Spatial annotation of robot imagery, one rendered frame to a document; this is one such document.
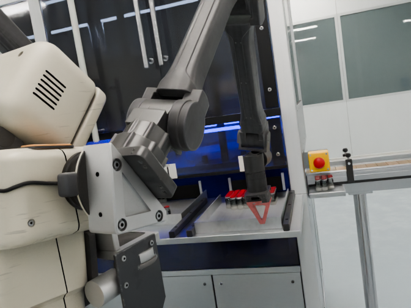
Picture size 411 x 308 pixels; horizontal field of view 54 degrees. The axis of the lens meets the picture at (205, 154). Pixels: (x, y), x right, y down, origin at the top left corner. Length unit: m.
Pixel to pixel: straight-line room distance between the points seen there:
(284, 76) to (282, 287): 0.81
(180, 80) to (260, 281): 1.16
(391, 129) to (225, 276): 4.82
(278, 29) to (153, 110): 0.97
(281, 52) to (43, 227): 1.13
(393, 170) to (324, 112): 4.49
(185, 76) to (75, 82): 0.17
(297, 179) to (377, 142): 4.72
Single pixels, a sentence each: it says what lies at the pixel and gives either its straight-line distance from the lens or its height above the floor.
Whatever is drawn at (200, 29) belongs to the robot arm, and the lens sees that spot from 0.73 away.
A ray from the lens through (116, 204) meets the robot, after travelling 0.50.
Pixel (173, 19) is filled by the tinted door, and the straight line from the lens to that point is 1.61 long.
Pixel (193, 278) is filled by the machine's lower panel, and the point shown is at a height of 0.57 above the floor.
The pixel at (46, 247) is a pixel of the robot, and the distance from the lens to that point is 0.65.
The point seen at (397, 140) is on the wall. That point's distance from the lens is 6.25.
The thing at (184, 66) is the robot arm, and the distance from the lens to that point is 0.67.
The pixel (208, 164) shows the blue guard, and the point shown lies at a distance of 1.56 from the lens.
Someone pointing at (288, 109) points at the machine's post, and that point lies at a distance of 1.49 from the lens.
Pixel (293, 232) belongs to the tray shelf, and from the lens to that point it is 1.16.
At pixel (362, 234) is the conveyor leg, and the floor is 0.66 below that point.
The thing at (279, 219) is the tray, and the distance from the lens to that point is 1.18.
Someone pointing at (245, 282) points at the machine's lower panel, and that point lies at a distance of 1.69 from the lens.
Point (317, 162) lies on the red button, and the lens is 1.48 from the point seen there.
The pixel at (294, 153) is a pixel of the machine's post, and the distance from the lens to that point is 1.51.
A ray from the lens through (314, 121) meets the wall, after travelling 6.11.
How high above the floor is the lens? 1.25
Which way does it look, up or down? 7 degrees down
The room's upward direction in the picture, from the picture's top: 9 degrees counter-clockwise
